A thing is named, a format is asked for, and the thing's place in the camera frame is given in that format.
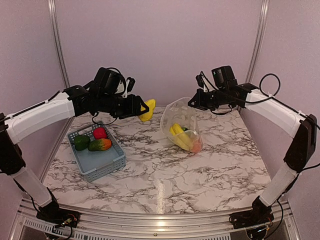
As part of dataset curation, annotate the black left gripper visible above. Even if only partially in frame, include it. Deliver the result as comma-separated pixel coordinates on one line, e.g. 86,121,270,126
97,92,149,119

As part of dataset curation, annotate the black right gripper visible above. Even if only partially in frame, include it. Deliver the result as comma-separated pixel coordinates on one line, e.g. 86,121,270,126
188,87,229,111

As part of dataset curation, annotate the yellow toy pear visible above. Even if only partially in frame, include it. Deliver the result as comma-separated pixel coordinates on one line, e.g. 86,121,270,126
138,99,156,122

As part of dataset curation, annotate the clear zip top bag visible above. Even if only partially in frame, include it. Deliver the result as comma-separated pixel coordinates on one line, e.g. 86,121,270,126
160,97,203,145

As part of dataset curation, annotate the yellow toy banana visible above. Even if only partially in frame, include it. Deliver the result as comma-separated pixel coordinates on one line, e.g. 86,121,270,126
169,123,197,153

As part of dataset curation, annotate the orange toy orange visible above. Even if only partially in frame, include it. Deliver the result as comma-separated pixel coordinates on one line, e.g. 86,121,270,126
191,141,203,154

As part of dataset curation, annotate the red toy apple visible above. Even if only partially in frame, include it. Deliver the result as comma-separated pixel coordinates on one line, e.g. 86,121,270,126
92,127,108,140

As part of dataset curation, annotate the green orange toy mango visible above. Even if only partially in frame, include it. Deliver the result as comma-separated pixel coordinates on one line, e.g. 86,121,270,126
87,138,112,152

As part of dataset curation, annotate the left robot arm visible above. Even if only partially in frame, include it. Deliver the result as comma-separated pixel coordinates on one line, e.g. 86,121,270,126
0,82,150,223

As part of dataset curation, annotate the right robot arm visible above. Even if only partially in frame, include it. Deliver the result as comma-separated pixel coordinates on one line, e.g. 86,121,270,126
188,83,317,229

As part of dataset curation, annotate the dark green toy pepper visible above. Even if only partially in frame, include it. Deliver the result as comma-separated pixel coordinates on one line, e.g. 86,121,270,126
74,135,91,151

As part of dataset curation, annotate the light blue plastic basket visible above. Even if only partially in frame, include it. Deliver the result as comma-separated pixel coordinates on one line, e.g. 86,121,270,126
67,121,126,182

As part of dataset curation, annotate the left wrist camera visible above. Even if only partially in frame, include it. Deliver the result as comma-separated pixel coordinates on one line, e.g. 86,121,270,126
90,67,136,98

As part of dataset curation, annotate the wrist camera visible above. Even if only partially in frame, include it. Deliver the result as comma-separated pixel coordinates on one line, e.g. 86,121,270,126
90,67,136,98
195,65,238,92

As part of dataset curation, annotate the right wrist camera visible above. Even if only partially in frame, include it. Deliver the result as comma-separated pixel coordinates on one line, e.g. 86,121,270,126
195,65,238,92

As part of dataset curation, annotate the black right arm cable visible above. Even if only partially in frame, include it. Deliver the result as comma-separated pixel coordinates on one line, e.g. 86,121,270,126
243,73,320,171

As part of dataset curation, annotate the right aluminium frame post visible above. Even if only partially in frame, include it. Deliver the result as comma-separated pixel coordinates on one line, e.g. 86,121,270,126
245,0,270,83

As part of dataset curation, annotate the aluminium frame post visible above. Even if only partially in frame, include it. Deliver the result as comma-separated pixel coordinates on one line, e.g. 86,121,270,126
245,0,270,83
48,0,71,88

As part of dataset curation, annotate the left aluminium frame post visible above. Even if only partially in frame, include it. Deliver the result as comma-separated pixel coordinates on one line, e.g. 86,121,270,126
48,0,71,88

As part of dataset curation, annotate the front aluminium frame rail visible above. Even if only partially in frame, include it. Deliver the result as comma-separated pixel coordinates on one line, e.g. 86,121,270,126
8,198,301,240

